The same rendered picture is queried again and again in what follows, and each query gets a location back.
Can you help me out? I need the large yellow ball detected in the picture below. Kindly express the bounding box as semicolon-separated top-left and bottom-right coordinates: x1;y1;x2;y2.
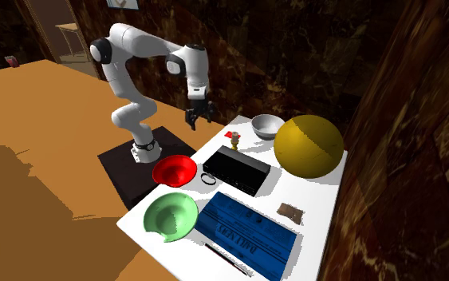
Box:
273;114;345;180

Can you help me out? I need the grey bowl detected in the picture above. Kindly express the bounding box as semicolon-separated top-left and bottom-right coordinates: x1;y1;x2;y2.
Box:
250;113;286;141

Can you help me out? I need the green bowl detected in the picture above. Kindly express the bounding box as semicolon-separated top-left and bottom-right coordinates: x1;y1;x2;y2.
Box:
143;192;200;243

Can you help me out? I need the black box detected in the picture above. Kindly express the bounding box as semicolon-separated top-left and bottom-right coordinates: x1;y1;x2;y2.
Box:
202;145;272;197

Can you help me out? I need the wooden chair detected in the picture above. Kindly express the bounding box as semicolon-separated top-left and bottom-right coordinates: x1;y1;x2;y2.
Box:
54;22;86;63

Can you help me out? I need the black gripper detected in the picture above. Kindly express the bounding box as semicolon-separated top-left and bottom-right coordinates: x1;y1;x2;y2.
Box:
185;97;215;132

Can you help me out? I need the brown flat packet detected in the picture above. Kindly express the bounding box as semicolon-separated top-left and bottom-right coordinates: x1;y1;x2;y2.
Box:
276;202;305;226

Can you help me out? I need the dark robot stand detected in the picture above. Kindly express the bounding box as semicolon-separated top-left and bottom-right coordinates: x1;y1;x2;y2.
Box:
96;125;198;212

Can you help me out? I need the blue newspaper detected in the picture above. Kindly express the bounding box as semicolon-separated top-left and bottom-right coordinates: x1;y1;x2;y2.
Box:
194;191;298;281

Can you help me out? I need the wall picture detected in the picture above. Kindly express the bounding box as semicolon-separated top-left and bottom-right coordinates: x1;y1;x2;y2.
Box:
106;0;140;11

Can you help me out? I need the red bowl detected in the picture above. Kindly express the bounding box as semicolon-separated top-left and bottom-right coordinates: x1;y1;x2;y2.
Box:
152;154;199;188

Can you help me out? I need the black pen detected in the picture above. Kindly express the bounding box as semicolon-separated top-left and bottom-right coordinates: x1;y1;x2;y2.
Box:
202;241;253;278

